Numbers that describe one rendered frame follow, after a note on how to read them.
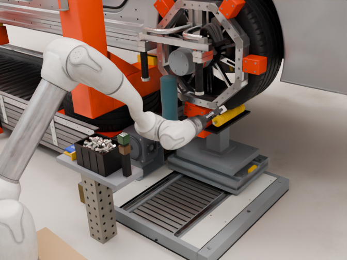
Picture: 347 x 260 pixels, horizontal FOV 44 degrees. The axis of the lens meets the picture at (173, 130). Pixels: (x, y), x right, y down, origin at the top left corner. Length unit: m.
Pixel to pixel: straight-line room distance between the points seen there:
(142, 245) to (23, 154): 0.92
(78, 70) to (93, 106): 0.93
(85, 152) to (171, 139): 0.43
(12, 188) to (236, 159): 1.34
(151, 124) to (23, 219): 0.71
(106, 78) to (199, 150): 1.26
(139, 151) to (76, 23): 0.76
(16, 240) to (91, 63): 0.60
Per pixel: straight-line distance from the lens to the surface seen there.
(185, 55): 2.08
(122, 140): 1.85
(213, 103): 2.25
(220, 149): 2.55
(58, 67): 1.55
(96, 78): 1.45
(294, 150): 3.13
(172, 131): 1.81
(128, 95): 1.56
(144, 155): 2.45
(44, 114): 1.58
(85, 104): 2.38
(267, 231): 2.36
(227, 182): 2.44
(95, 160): 1.97
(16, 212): 1.46
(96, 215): 2.22
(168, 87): 2.24
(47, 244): 1.74
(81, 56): 1.42
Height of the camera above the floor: 1.48
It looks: 26 degrees down
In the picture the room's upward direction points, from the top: 2 degrees counter-clockwise
